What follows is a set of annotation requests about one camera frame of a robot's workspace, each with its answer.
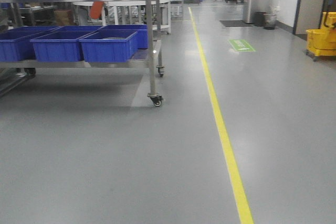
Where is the steel wheeled cart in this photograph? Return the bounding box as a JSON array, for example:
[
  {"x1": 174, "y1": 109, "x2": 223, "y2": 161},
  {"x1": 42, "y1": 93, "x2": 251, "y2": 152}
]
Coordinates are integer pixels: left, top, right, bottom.
[{"x1": 1, "y1": 0, "x2": 164, "y2": 106}]

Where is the blue bin lower front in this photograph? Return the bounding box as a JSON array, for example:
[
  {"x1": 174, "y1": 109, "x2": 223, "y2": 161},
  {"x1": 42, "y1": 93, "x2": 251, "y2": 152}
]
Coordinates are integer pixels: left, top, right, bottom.
[{"x1": 79, "y1": 30, "x2": 138, "y2": 63}]

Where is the blue bin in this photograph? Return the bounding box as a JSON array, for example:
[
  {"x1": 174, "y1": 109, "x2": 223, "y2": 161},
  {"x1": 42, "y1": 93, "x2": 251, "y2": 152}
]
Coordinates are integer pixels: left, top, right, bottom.
[
  {"x1": 79, "y1": 30, "x2": 138, "y2": 63},
  {"x1": 30, "y1": 31, "x2": 92, "y2": 62},
  {"x1": 1, "y1": 26, "x2": 58, "y2": 62}
]

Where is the black floor mat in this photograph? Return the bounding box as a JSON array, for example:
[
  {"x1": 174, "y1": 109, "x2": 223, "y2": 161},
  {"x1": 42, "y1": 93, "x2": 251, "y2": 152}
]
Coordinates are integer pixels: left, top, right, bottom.
[{"x1": 220, "y1": 20, "x2": 251, "y2": 27}]

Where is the blue bin lower middle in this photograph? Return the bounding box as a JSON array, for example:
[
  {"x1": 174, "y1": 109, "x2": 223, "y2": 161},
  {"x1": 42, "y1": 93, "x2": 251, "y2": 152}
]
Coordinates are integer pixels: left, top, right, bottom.
[{"x1": 30, "y1": 31, "x2": 92, "y2": 62}]

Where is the black trash bin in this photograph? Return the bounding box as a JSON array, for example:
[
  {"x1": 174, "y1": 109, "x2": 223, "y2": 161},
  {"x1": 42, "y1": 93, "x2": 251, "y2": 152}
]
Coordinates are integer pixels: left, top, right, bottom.
[{"x1": 254, "y1": 12, "x2": 267, "y2": 27}]

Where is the mesh waste basket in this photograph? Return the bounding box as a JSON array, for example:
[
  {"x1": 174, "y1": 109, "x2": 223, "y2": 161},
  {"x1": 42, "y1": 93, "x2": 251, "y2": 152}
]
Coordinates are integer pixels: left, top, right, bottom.
[{"x1": 264, "y1": 13, "x2": 277, "y2": 30}]

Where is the blue bin lower left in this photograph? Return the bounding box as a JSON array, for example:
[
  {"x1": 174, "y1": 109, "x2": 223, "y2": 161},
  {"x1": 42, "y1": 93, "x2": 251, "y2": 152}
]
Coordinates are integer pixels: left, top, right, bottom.
[{"x1": 1, "y1": 26, "x2": 58, "y2": 62}]

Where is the yellow mop bucket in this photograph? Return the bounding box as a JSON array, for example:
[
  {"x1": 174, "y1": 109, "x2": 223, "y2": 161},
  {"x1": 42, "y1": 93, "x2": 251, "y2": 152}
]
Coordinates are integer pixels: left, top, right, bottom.
[{"x1": 306, "y1": 0, "x2": 335, "y2": 62}]

